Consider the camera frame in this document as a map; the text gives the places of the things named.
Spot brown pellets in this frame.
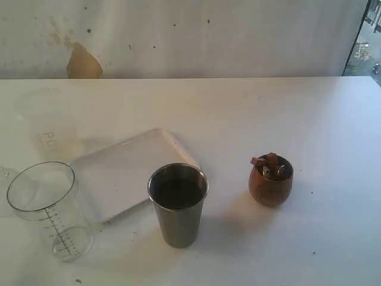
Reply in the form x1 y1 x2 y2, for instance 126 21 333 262
251 153 288 181

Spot stainless steel cup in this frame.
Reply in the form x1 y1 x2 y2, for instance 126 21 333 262
147 163 208 248

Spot white rectangular tray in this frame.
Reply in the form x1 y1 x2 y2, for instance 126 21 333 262
70 128 199 223

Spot translucent plastic cup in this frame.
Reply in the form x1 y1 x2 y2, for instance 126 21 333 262
15 88 82 162

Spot clear measuring beaker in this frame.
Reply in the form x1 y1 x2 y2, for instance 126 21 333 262
6 161 93 262

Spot brown wooden cup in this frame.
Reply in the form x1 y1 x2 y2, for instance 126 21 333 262
248 155 293 207

